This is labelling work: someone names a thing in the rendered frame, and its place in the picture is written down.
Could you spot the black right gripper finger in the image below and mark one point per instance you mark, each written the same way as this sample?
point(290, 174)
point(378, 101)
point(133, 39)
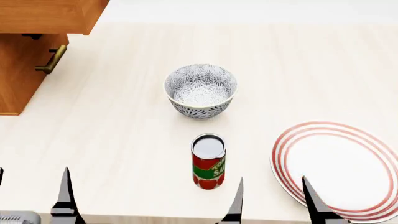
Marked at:
point(235, 210)
point(315, 207)

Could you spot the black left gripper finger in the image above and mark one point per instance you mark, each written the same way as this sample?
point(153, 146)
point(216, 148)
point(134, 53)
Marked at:
point(1, 175)
point(66, 200)

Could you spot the wooden drawer cabinet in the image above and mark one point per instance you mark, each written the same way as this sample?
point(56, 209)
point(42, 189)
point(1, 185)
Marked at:
point(21, 14)

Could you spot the white plate red rings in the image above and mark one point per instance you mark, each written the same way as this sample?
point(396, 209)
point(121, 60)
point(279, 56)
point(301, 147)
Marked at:
point(335, 168)

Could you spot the tomato sauce can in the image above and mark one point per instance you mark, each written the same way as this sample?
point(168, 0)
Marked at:
point(207, 168)

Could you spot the patterned white grey bowl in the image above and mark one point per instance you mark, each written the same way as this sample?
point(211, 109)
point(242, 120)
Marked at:
point(200, 93)

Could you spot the grey ribbed wrist camera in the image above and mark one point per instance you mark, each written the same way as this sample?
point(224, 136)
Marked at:
point(18, 218)

